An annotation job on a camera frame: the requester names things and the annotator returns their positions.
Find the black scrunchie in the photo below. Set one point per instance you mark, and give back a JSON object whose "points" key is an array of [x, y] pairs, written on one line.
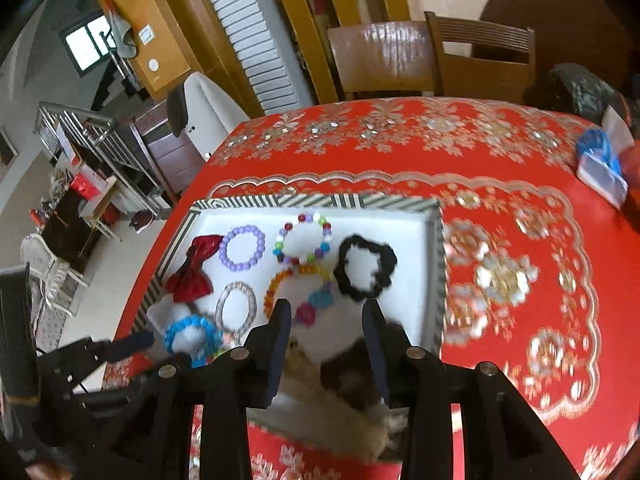
{"points": [[345, 285]]}

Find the white ribbed radiator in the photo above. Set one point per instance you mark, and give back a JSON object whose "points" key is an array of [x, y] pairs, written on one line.
{"points": [[250, 25]]}

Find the dark red slipper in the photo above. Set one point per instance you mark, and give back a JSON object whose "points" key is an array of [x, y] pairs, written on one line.
{"points": [[141, 220]]}

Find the yellow wooden cabinet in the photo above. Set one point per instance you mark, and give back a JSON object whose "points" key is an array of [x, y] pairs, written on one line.
{"points": [[145, 15]]}

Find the black plastic bag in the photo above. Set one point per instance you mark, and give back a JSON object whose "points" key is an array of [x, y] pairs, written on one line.
{"points": [[585, 90]]}

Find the red floral tablecloth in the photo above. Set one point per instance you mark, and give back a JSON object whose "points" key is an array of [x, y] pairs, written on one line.
{"points": [[500, 210]]}

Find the brown fur claw clip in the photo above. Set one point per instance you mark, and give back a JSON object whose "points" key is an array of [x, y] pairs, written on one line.
{"points": [[345, 367]]}

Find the red paper bag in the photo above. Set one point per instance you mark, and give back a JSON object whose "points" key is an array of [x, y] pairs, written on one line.
{"points": [[87, 185]]}

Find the window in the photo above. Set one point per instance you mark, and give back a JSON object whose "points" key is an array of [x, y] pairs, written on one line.
{"points": [[87, 42]]}

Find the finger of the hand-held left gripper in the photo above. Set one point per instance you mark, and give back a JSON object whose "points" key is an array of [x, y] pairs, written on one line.
{"points": [[132, 342]]}

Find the round dark brown table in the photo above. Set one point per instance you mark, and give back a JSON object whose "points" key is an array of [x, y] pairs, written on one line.
{"points": [[555, 15]]}

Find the metal stair railing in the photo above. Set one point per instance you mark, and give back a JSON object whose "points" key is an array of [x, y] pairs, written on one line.
{"points": [[100, 140]]}

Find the red satin pouch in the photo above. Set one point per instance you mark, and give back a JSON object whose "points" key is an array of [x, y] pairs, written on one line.
{"points": [[192, 270]]}

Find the yellow wooden furniture frame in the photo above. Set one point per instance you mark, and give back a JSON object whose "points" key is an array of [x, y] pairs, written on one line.
{"points": [[310, 20]]}

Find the light brown wooden chair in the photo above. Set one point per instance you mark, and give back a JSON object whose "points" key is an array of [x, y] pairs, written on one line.
{"points": [[475, 60]]}

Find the white appliance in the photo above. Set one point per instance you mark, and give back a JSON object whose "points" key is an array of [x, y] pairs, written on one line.
{"points": [[215, 105]]}

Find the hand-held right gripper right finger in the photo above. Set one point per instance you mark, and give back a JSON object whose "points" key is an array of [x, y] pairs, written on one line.
{"points": [[378, 355]]}

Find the light blue fluffy scrunchie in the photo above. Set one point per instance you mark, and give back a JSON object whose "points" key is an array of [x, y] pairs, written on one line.
{"points": [[159, 315]]}

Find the blue plastic packet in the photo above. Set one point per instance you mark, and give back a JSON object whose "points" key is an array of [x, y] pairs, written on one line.
{"points": [[597, 160]]}

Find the striped cardboard box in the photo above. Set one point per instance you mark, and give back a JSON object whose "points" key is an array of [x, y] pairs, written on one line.
{"points": [[400, 240]]}

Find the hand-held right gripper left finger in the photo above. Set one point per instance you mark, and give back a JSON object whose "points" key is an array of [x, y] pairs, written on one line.
{"points": [[276, 355]]}

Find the dark brown slatted wooden chair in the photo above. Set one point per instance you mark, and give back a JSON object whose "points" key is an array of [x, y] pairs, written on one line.
{"points": [[167, 155]]}

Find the white ornate chair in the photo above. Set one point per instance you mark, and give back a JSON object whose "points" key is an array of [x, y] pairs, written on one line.
{"points": [[50, 270]]}

